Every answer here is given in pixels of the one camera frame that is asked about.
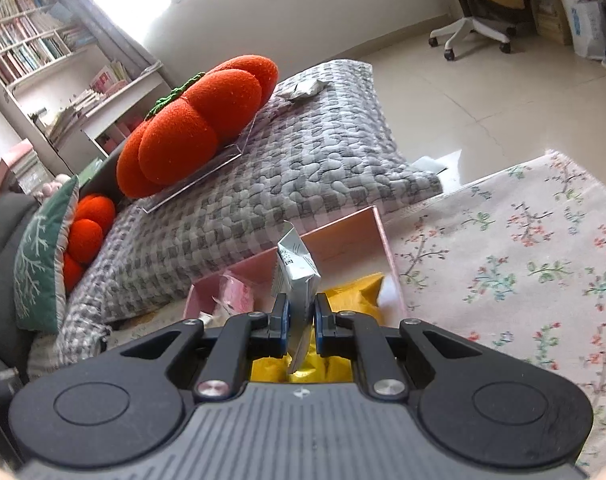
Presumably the white office chair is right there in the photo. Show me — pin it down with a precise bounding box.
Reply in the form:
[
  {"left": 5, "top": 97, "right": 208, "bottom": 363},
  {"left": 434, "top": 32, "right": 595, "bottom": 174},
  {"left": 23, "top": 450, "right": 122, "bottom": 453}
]
[{"left": 390, "top": 0, "right": 525, "bottom": 62}]

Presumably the white and blue bag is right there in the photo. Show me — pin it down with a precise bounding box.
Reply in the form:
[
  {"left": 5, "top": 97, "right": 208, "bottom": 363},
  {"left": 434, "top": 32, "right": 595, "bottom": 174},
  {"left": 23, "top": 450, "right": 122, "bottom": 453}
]
[{"left": 562, "top": 0, "right": 606, "bottom": 62}]

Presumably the silver printed snack packet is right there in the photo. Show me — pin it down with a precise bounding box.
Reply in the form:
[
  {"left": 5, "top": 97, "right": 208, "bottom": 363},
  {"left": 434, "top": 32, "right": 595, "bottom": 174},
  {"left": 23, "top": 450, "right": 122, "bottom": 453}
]
[{"left": 271, "top": 220, "right": 322, "bottom": 376}]

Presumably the grey checkered blanket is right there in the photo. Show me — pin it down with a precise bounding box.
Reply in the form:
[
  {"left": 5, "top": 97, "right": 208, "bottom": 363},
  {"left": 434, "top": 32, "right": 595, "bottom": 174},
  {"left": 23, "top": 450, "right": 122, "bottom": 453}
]
[{"left": 27, "top": 59, "right": 444, "bottom": 377}]

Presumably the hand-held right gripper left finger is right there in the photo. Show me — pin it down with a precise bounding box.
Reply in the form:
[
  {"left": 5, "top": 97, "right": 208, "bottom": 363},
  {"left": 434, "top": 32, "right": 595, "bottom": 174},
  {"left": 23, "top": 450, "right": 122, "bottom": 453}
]
[{"left": 118, "top": 294, "right": 290, "bottom": 402}]

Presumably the large orange pumpkin cushion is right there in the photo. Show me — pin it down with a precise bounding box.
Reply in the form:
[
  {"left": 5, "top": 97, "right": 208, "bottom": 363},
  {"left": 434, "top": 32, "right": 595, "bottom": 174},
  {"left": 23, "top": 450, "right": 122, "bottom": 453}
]
[{"left": 116, "top": 55, "right": 280, "bottom": 200}]

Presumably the stack of magazines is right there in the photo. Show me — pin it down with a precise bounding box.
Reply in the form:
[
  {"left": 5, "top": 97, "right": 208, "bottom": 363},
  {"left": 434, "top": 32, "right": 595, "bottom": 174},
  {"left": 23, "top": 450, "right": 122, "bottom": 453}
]
[{"left": 32, "top": 59, "right": 134, "bottom": 147}]

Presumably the pink snack packet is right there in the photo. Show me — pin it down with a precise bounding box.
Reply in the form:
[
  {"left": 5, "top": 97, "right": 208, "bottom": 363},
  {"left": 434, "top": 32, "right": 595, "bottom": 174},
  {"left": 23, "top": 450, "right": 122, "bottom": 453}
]
[{"left": 214, "top": 272, "right": 258, "bottom": 319}]

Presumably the dark grey sofa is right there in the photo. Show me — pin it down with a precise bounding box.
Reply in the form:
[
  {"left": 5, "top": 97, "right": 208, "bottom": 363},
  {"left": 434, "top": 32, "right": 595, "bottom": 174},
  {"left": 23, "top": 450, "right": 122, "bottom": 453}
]
[{"left": 0, "top": 192, "right": 40, "bottom": 357}]

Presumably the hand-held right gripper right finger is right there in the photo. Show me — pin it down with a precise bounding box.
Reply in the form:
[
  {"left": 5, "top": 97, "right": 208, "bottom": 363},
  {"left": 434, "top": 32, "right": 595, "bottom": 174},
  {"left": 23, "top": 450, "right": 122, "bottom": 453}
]
[{"left": 314, "top": 294, "right": 486, "bottom": 401}]

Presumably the pink storage box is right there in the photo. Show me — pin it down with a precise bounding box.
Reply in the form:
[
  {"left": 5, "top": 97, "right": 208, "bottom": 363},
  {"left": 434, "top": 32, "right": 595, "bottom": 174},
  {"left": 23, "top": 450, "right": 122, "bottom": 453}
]
[{"left": 0, "top": 142, "right": 37, "bottom": 182}]

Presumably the floral tablecloth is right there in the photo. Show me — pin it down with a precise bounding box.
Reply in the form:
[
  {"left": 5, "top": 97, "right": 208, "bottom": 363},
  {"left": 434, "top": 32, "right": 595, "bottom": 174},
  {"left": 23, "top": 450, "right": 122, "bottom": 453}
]
[{"left": 387, "top": 149, "right": 606, "bottom": 477}]

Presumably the pink plush toy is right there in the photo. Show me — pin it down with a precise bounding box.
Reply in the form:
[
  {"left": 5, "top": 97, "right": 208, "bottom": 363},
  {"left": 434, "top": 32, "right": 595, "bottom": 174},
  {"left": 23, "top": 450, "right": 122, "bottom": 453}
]
[{"left": 37, "top": 174, "right": 70, "bottom": 199}]

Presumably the white bookshelf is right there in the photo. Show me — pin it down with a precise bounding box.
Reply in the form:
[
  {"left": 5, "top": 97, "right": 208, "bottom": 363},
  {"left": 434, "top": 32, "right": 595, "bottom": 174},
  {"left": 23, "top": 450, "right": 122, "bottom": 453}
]
[{"left": 0, "top": 0, "right": 167, "bottom": 172}]

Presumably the row of books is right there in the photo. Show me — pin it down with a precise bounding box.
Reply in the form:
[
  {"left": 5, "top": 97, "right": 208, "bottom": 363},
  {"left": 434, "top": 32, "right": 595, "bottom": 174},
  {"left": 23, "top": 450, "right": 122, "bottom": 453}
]
[{"left": 0, "top": 0, "right": 97, "bottom": 87}]

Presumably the grey curtain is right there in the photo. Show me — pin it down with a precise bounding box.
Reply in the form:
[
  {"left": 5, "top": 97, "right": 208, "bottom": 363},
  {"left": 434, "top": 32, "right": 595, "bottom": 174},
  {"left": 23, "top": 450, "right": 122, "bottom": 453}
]
[{"left": 37, "top": 0, "right": 155, "bottom": 69}]

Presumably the crumpled silver wrapper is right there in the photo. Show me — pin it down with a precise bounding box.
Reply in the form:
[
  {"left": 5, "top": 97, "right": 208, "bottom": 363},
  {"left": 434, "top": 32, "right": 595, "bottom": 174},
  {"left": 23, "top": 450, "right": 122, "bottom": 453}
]
[{"left": 274, "top": 78, "right": 329, "bottom": 104}]

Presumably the pink cardboard box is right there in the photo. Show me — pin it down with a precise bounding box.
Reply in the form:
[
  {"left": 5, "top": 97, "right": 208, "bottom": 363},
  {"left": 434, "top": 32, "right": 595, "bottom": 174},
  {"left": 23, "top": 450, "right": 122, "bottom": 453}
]
[{"left": 185, "top": 205, "right": 407, "bottom": 337}]

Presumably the small orange pumpkin cushion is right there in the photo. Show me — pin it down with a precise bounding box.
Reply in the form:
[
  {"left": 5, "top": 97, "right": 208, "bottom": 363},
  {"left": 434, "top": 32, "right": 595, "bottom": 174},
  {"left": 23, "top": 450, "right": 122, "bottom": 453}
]
[{"left": 60, "top": 195, "right": 116, "bottom": 294}]

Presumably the clear acrylic board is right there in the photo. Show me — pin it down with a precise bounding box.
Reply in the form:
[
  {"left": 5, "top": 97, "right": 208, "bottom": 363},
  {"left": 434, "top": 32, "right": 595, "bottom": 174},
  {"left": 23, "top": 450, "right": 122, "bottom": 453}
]
[{"left": 141, "top": 107, "right": 264, "bottom": 214}]

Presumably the green branch-print pillow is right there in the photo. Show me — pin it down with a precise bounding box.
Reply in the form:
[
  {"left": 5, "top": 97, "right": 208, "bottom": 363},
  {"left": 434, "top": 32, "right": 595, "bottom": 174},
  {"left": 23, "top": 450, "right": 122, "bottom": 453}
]
[{"left": 13, "top": 175, "right": 82, "bottom": 334}]

